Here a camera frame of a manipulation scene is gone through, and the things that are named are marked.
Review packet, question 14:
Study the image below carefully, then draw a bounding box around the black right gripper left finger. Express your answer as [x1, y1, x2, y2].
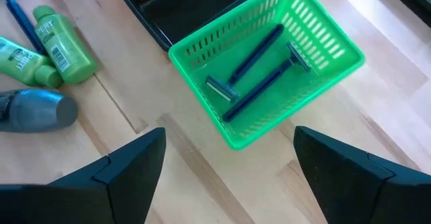
[0, 126, 167, 224]

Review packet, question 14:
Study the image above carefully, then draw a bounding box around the green plastic basket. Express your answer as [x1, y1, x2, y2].
[168, 0, 366, 151]

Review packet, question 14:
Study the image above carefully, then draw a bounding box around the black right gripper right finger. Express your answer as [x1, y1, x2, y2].
[293, 126, 431, 224]

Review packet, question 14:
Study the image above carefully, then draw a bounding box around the gray travel bottle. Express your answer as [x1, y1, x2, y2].
[0, 88, 79, 133]

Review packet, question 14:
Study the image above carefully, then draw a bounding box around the black plastic basket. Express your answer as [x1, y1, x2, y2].
[110, 0, 274, 52]

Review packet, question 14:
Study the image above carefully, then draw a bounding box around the dark blue disposable razor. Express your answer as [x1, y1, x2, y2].
[222, 41, 312, 123]
[205, 24, 286, 104]
[0, 0, 48, 56]

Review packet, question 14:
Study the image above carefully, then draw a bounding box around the green shampoo bottle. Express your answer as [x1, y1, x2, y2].
[0, 36, 64, 89]
[32, 4, 99, 85]

